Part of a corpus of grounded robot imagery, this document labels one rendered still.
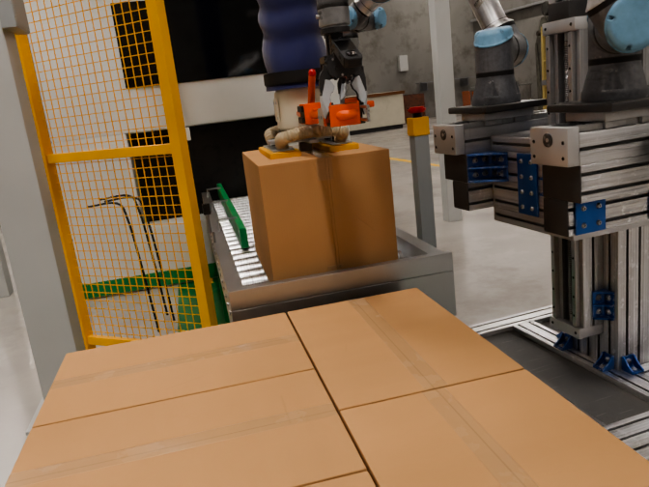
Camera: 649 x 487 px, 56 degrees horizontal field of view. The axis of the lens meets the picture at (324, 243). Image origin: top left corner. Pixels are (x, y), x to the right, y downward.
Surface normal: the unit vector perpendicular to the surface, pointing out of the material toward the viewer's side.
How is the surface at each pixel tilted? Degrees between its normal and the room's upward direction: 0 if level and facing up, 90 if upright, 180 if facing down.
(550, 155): 90
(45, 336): 90
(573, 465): 0
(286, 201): 90
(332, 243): 90
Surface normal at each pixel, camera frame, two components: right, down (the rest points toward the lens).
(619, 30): -0.14, 0.36
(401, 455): -0.11, -0.96
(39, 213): 0.22, 0.21
